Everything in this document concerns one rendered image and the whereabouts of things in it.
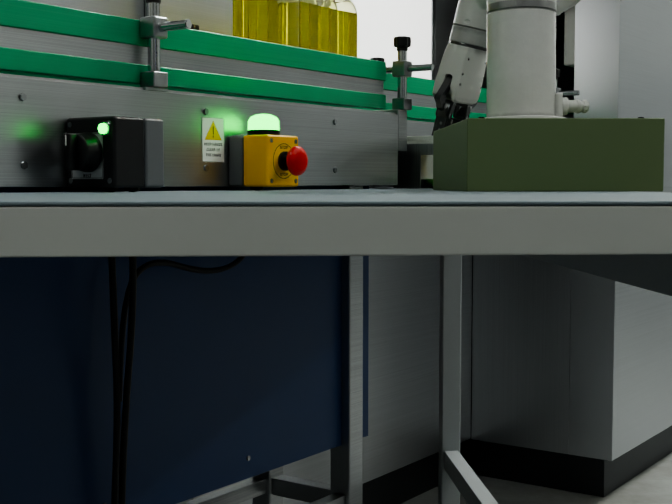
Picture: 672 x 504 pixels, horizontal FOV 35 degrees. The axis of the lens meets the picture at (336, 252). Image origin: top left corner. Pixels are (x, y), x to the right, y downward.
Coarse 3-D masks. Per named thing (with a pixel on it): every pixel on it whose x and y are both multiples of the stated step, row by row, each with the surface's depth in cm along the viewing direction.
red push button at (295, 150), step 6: (294, 150) 143; (300, 150) 144; (288, 156) 142; (294, 156) 143; (300, 156) 143; (306, 156) 145; (288, 162) 142; (294, 162) 143; (300, 162) 143; (306, 162) 145; (288, 168) 143; (294, 168) 143; (300, 168) 144; (294, 174) 143; (300, 174) 144
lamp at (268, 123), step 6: (258, 114) 146; (264, 114) 146; (270, 114) 147; (252, 120) 145; (258, 120) 145; (264, 120) 145; (270, 120) 145; (276, 120) 146; (252, 126) 145; (258, 126) 145; (264, 126) 145; (270, 126) 145; (276, 126) 146; (252, 132) 145; (258, 132) 145; (264, 132) 145; (270, 132) 145; (276, 132) 146
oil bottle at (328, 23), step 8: (320, 0) 185; (328, 0) 187; (320, 8) 185; (328, 8) 186; (336, 8) 189; (320, 16) 185; (328, 16) 187; (336, 16) 189; (320, 24) 185; (328, 24) 187; (336, 24) 189; (320, 32) 185; (328, 32) 187; (336, 32) 189; (320, 40) 185; (328, 40) 187; (336, 40) 189; (320, 48) 185; (328, 48) 187; (336, 48) 189
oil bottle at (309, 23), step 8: (304, 0) 181; (312, 0) 183; (304, 8) 181; (312, 8) 183; (304, 16) 181; (312, 16) 183; (304, 24) 181; (312, 24) 183; (304, 32) 181; (312, 32) 183; (304, 40) 181; (312, 40) 183; (312, 48) 183
